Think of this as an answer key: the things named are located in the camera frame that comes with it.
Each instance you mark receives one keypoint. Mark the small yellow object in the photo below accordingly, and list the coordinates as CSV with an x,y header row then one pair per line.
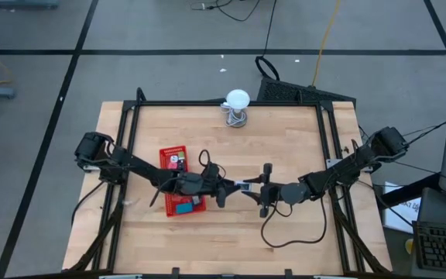
x,y
409,246

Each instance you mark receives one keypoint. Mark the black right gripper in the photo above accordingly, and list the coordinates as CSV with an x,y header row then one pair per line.
x,y
271,193

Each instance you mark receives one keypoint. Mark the large red plastic basket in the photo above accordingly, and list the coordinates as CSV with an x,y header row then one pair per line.
x,y
170,209

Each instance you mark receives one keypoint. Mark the teal box with label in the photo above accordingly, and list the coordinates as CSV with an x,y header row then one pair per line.
x,y
184,208

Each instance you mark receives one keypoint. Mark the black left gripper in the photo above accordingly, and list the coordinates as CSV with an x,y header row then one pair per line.
x,y
200,184

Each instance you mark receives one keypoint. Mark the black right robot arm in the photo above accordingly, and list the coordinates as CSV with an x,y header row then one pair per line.
x,y
343,170

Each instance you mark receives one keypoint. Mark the black table edge clamp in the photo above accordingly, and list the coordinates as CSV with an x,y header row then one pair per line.
x,y
175,272
288,273

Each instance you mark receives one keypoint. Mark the black perforated computer tower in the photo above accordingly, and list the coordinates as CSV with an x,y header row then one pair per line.
x,y
285,92

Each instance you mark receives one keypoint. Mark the black computer keyboard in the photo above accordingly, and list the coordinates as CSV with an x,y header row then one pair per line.
x,y
443,248

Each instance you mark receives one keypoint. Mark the black aluminium table frame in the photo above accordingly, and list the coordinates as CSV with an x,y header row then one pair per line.
x,y
227,103

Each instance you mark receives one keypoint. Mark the small red plastic basket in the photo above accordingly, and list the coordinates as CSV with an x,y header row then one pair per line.
x,y
165,153

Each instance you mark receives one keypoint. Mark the white paper sheet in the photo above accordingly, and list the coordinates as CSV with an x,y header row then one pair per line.
x,y
401,217

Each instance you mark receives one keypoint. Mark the white mushroom table lamp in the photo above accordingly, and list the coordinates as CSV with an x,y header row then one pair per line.
x,y
237,98

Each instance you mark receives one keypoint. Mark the small black white box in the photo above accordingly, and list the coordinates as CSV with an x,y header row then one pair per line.
x,y
181,166

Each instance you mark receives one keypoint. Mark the white box with label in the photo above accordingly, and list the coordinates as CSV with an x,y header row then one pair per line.
x,y
245,187

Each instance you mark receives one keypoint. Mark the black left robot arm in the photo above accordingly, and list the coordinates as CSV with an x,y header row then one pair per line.
x,y
141,170

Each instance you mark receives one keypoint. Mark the black desk beam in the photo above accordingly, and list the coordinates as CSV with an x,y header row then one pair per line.
x,y
412,191

